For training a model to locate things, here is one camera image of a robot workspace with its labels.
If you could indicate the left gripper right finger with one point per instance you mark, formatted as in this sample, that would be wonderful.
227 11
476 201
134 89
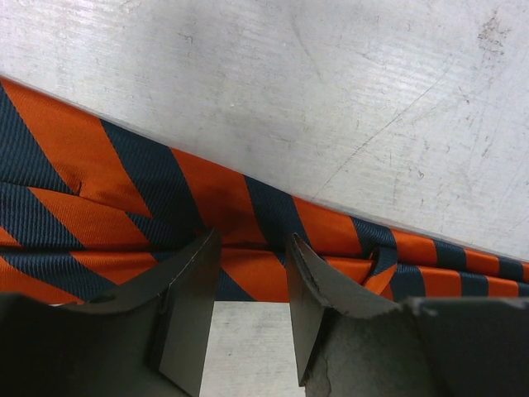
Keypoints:
349 341

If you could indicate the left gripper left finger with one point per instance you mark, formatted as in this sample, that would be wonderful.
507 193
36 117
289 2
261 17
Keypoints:
146 337

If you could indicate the orange navy striped tie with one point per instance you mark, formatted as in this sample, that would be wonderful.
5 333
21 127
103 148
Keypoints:
87 205

